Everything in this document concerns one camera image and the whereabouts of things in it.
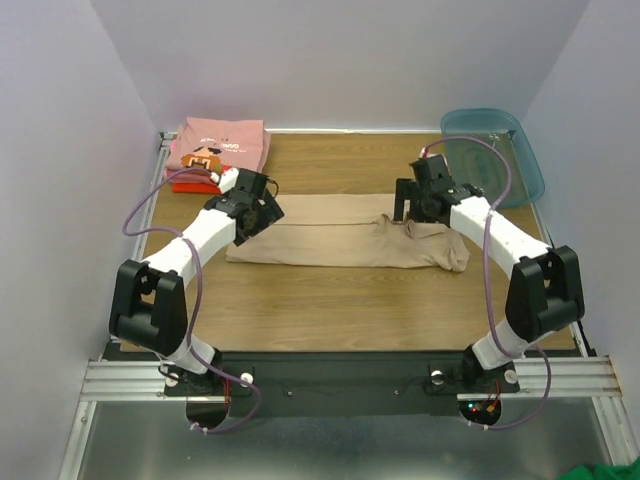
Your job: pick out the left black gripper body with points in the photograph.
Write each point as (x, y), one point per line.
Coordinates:
(268, 214)

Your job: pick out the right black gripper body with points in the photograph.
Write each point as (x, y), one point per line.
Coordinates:
(407, 186)

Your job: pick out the beige t shirt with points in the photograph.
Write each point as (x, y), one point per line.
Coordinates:
(351, 230)

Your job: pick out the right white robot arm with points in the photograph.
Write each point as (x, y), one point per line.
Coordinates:
(545, 292)

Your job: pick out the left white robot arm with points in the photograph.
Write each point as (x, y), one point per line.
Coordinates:
(149, 306)

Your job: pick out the teal plastic bin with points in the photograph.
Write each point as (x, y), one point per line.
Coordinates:
(484, 147)

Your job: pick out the pink printed folded t shirt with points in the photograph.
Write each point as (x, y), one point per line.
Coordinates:
(220, 130)

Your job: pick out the red folded t shirt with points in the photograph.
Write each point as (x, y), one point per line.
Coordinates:
(195, 188)

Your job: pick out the plain pink folded t shirt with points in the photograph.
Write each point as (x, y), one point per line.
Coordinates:
(189, 157)

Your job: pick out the green cloth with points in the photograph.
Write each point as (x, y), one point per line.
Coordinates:
(603, 472)

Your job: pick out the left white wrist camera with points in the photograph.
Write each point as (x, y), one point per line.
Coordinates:
(226, 180)

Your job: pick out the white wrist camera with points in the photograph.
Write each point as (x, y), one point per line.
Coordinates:
(226, 180)
(431, 152)

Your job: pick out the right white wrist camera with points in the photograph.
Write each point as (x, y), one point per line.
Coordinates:
(431, 152)

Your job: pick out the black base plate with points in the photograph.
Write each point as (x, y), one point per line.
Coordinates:
(366, 383)

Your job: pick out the aluminium table frame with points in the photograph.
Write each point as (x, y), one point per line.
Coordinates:
(567, 412)

